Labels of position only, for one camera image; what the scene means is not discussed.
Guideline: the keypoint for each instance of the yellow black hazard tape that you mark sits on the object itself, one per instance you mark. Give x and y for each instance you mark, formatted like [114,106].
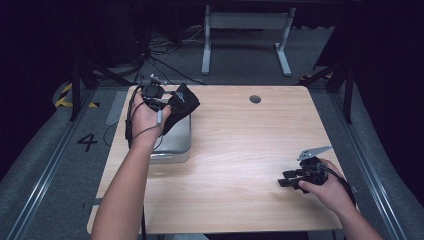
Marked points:
[65,95]

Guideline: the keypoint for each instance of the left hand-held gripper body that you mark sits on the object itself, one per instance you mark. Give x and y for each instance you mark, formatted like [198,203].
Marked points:
[152,91]

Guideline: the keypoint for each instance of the white desk frame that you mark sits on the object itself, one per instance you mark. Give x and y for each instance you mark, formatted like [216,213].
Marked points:
[245,20]

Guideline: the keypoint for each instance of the metal floor rail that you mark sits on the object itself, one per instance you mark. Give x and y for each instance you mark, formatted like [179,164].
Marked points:
[50,170]
[370,166]

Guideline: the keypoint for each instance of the grey metal bin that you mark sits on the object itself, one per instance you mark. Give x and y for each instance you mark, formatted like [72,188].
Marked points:
[174,144]

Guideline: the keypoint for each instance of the person's right hand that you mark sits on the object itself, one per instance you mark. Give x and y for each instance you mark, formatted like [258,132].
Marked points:
[328,195]

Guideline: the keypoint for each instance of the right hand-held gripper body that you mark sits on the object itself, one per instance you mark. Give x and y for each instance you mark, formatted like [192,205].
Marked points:
[311,170]

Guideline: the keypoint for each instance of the black garment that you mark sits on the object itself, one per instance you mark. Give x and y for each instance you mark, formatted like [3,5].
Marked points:
[181,104]

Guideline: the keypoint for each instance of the grey floor tape strip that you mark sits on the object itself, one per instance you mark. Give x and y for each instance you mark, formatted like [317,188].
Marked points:
[116,108]

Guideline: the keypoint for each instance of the black metal stand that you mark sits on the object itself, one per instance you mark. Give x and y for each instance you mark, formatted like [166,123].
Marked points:
[76,90]
[346,90]

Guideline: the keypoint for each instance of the person's left hand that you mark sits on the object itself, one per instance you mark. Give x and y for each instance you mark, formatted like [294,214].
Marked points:
[146,118]

